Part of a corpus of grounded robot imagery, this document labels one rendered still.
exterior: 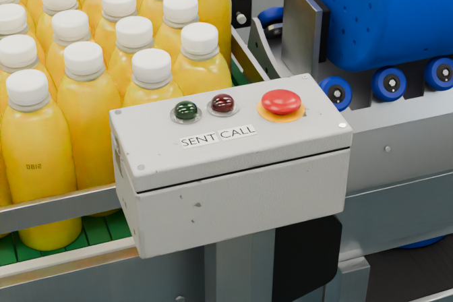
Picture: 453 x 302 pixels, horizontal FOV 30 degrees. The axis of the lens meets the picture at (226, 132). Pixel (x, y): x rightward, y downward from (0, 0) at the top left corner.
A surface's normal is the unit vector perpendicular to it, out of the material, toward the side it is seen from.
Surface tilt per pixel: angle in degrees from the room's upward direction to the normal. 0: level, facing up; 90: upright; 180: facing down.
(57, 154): 90
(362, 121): 52
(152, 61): 0
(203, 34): 0
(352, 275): 90
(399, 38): 107
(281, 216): 90
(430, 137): 70
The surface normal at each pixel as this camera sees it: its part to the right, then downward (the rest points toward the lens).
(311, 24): -0.95, 0.19
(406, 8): 0.33, 0.55
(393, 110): 0.26, -0.05
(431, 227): 0.29, 0.80
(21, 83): 0.00, -0.81
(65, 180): 0.81, 0.35
